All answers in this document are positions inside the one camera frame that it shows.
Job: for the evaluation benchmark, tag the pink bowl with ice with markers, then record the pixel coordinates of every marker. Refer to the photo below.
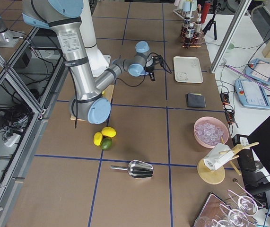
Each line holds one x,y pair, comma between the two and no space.
209,131

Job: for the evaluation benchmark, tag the yellow lemon front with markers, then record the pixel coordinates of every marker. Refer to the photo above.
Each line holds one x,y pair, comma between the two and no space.
108,132

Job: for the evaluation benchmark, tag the bottle white cap right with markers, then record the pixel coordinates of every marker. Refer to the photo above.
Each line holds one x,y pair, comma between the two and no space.
198,31

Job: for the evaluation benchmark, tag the wooden stand round base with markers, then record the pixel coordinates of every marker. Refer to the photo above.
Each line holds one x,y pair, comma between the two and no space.
209,176

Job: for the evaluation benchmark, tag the bottle white cap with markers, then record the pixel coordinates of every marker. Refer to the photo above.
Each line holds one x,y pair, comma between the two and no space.
190,33
198,31
186,23

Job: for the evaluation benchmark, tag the aluminium frame post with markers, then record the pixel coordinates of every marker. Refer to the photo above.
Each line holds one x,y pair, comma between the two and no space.
240,12

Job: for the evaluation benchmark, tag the metal ice scoop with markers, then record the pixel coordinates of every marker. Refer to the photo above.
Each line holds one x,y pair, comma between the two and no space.
137,169

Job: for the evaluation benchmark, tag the bottle white cap left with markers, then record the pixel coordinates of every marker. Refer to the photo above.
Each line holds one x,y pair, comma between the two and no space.
186,23

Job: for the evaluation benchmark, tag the blue teach pendant far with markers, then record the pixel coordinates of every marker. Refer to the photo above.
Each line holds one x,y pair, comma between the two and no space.
259,70

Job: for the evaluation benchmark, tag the grey folded cloth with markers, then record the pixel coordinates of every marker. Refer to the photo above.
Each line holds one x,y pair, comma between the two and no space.
195,100

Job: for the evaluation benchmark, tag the white carton on stand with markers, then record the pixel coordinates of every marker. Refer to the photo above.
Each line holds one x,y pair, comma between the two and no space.
218,156

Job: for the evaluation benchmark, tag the cream bear tray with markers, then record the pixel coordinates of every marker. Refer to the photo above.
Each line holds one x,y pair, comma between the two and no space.
187,70

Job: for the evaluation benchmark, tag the red cylinder tube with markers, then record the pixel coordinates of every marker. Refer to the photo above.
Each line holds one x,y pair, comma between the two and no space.
205,10

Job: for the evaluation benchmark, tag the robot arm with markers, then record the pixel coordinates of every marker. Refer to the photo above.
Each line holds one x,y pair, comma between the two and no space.
71,21

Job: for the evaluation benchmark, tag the yellow lemon back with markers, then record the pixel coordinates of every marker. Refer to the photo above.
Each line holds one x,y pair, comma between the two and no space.
97,139

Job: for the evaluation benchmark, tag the blue teach pendant near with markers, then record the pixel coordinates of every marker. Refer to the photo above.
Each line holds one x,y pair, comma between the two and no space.
251,95

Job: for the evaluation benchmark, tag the green avocado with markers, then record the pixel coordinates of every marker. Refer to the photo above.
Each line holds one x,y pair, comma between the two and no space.
106,143

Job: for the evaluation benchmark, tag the white power strip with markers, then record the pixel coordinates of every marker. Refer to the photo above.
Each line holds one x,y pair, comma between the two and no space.
12,140

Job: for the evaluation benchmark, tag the wine glass near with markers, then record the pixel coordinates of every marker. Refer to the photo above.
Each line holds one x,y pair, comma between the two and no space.
236,217

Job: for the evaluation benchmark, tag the white wire cup basket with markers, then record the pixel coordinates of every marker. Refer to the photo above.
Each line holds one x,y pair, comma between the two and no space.
185,8

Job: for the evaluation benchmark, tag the yellow lemon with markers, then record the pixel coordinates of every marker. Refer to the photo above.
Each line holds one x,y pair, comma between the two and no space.
108,132
97,139

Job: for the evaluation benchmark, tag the black camera tripod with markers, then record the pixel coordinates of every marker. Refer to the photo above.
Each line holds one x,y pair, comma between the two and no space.
212,22

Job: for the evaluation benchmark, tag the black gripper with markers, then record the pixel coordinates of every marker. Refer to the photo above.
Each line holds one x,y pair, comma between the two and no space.
150,70

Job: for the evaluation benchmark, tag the blue teach pendant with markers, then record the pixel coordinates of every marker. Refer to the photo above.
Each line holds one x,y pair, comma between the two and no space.
259,70
251,95

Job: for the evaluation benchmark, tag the green bowl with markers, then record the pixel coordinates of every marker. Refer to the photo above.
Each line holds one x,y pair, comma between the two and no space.
230,47

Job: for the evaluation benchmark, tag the copper wire bottle rack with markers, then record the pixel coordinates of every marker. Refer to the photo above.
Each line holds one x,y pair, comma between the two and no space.
196,43

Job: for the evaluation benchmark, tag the bottle white cap bottom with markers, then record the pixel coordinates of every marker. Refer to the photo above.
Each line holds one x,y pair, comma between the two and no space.
190,33

